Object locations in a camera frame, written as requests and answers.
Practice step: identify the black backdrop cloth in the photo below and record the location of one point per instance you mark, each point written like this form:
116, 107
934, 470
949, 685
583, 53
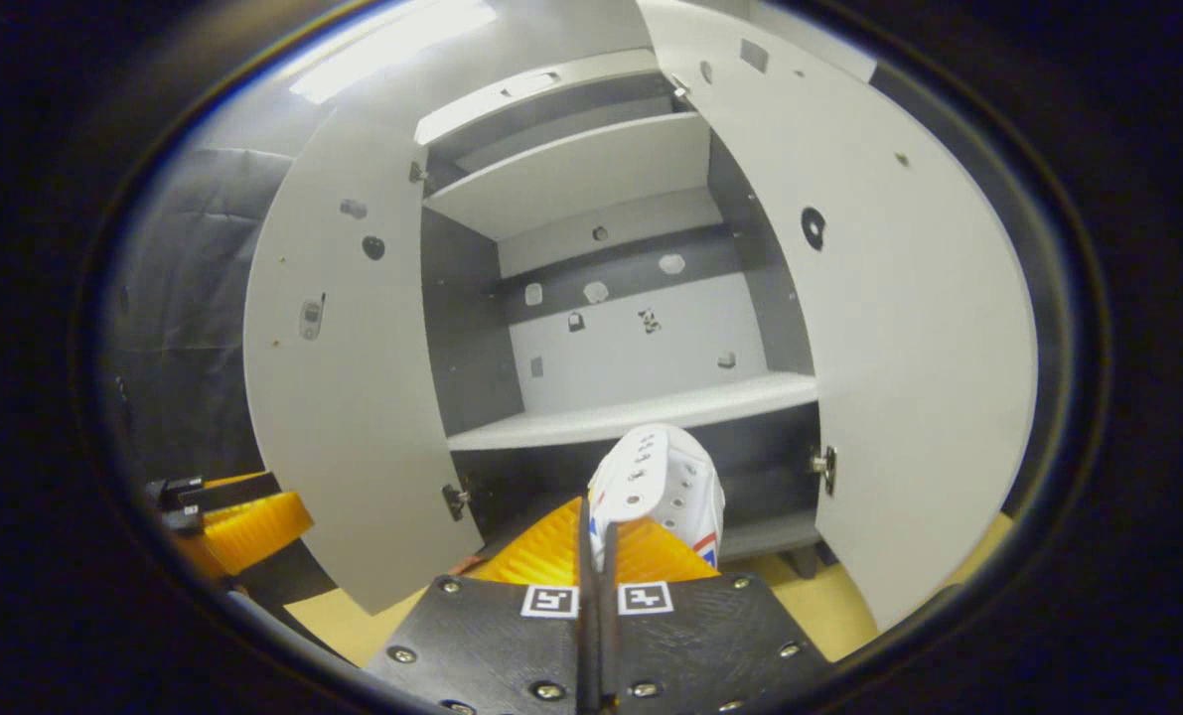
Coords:
184, 298

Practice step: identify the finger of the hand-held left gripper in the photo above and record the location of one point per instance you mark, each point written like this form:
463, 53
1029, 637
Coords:
253, 531
238, 494

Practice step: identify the white shoe cabinet door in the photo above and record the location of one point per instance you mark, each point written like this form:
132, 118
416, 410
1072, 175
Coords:
899, 348
353, 397

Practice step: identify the white shoe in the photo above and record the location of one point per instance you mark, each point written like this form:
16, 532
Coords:
661, 477

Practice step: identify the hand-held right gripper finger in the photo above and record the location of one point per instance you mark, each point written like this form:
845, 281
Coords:
609, 645
587, 645

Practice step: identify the white cabinet drawer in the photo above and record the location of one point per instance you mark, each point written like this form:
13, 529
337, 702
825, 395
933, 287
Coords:
601, 74

